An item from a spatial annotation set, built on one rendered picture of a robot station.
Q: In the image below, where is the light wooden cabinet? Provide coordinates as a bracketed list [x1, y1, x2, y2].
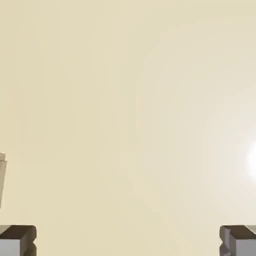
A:
[0, 152, 8, 210]

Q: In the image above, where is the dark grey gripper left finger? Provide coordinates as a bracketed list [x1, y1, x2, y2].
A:
[0, 224, 38, 256]

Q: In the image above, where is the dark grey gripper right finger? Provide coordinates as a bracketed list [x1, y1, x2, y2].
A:
[219, 224, 256, 256]

